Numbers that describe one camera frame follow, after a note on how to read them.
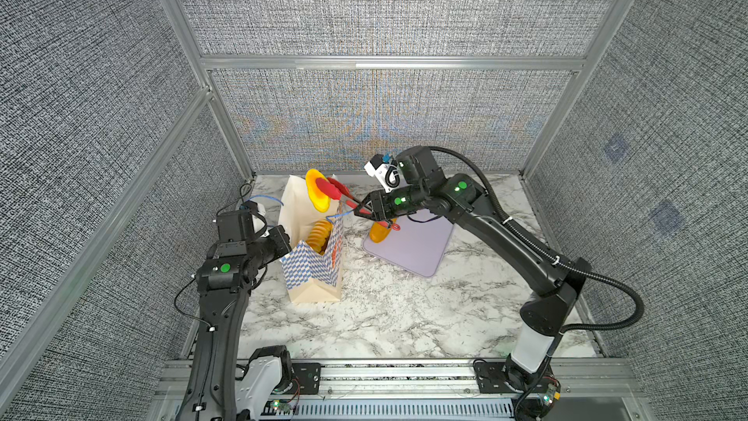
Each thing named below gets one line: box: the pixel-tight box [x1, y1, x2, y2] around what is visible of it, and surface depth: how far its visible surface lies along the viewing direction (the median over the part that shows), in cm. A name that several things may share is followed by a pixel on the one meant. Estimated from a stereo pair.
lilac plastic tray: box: [363, 216, 454, 278], surface depth 98 cm
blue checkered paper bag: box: [278, 175, 351, 304], surface depth 80 cm
